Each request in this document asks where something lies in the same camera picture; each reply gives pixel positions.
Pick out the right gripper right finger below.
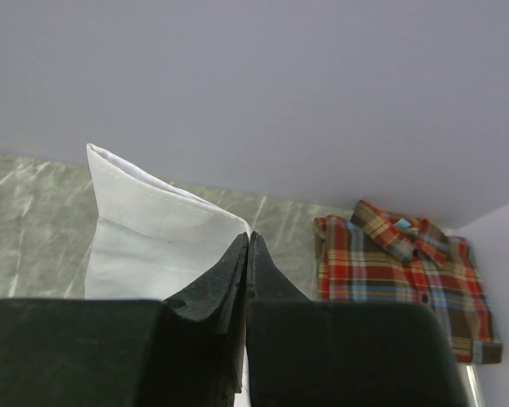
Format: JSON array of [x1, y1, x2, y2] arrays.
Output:
[[246, 233, 468, 406]]

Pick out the folded plaid flannel shirt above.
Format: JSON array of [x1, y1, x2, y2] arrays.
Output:
[[313, 200, 503, 365]]

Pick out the aluminium side rail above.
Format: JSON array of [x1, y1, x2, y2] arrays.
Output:
[[459, 364, 485, 407]]

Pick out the white long sleeve shirt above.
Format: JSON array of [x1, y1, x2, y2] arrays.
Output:
[[83, 142, 253, 407]]

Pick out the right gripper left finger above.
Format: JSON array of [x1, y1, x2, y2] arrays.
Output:
[[0, 234, 249, 406]]

